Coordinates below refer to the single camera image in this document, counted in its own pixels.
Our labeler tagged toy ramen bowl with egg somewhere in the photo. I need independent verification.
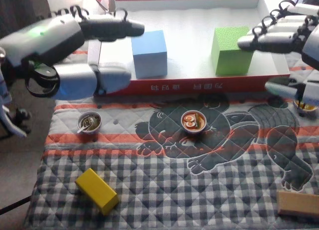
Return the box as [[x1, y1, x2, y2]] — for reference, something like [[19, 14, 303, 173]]
[[180, 110, 207, 135]]

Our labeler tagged yellow rectangular block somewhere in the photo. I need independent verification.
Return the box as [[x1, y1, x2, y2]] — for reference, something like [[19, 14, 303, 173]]
[[74, 168, 120, 216]]

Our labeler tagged black and white stand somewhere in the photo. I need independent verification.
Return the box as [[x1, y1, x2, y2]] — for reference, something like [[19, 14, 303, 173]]
[[0, 105, 32, 139]]

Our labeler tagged blue cube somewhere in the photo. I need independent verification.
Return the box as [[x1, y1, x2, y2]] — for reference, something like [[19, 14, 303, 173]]
[[131, 30, 168, 79]]

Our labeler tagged grey quilt with printed bear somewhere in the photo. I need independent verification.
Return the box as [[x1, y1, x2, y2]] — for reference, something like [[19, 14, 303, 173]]
[[23, 49, 319, 230]]

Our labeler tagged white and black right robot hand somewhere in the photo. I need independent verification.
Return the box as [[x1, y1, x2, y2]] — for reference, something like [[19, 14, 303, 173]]
[[0, 5, 146, 101]]

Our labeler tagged toy bowl with orange noodles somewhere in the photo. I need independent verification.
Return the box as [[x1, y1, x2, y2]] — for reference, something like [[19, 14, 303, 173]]
[[293, 99, 319, 118]]

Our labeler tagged toy soup bowl with spoon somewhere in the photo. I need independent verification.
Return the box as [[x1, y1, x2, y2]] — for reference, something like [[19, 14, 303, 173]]
[[76, 111, 102, 135]]

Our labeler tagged tan wooden block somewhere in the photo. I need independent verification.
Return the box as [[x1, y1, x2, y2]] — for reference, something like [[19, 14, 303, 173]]
[[276, 190, 319, 219]]

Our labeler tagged red-rimmed white tray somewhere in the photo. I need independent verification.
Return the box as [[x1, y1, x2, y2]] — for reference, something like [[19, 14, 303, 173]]
[[87, 0, 291, 98]]

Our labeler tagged green cube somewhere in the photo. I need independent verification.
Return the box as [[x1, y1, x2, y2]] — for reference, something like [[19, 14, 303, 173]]
[[211, 26, 254, 76]]

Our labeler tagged black cable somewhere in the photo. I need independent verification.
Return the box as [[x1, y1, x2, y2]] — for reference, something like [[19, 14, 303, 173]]
[[0, 197, 32, 215]]

